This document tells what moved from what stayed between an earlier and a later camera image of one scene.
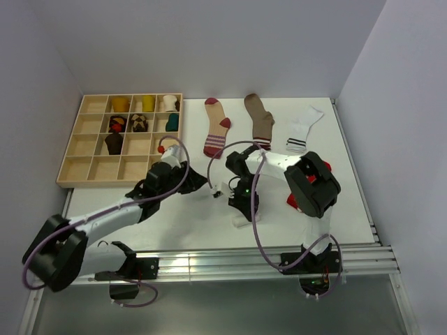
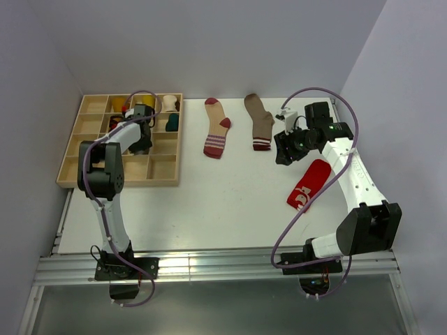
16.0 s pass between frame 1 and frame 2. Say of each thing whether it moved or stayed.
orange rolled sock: stayed
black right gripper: moved
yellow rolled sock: stayed
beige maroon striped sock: stayed
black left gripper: moved
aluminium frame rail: stayed
